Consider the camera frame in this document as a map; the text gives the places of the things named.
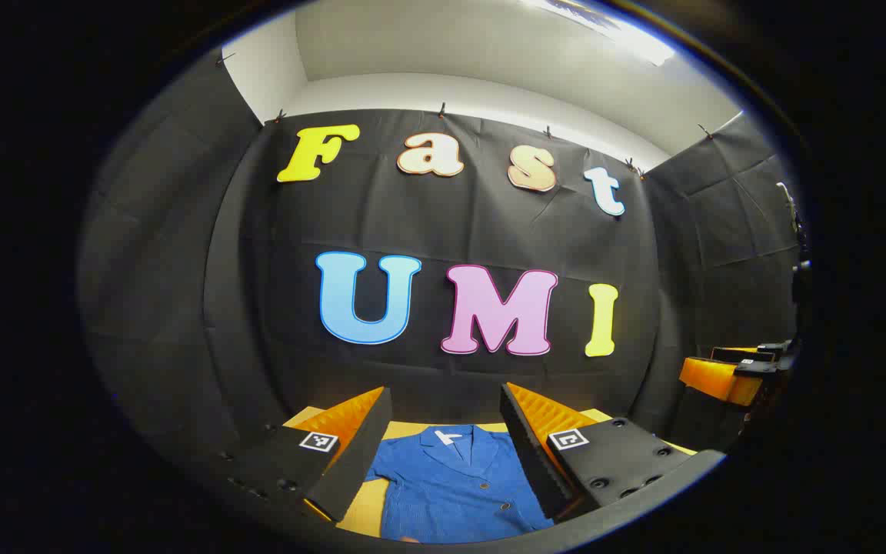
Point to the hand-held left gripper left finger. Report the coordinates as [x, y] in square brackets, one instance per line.
[362, 454]

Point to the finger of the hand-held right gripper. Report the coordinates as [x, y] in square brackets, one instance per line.
[712, 381]
[743, 355]

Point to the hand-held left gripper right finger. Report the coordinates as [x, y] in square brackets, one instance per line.
[524, 454]

